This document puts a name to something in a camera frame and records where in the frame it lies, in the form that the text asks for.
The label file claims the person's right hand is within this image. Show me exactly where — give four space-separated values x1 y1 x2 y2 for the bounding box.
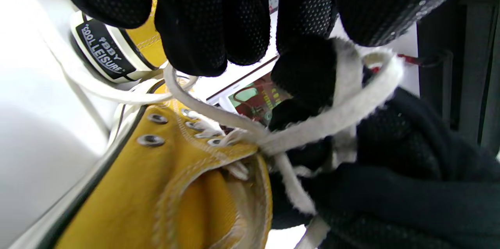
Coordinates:
269 36 500 249

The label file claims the person's left hand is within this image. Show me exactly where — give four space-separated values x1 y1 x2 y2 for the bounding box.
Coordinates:
59 0 481 78

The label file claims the yellow shoe with white laces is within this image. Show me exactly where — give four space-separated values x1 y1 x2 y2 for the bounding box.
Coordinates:
8 38 405 249
35 0 200 105

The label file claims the white pipe with red fittings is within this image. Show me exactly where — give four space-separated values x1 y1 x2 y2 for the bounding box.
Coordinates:
396 53 434 68

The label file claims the dark framed window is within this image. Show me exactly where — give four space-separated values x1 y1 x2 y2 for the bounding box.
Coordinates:
416 0 500 156

